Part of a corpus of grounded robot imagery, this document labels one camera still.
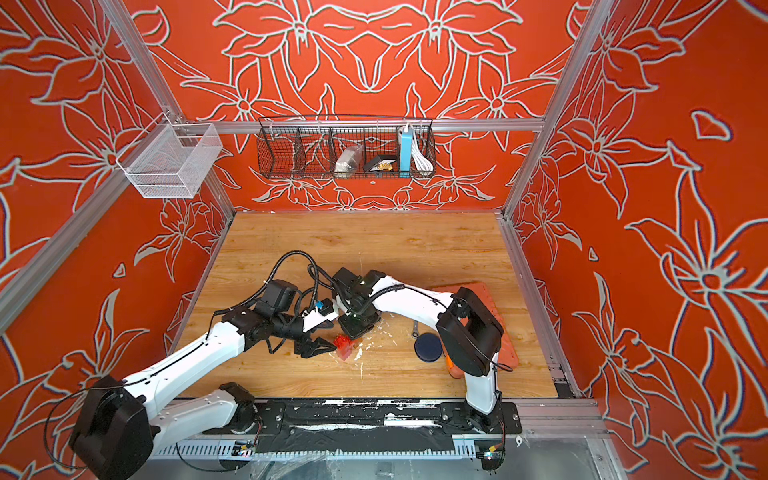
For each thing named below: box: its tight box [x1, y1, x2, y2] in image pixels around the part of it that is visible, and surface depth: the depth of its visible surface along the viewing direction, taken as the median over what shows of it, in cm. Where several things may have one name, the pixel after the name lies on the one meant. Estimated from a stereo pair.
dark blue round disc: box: [414, 332, 443, 363], surface depth 85 cm
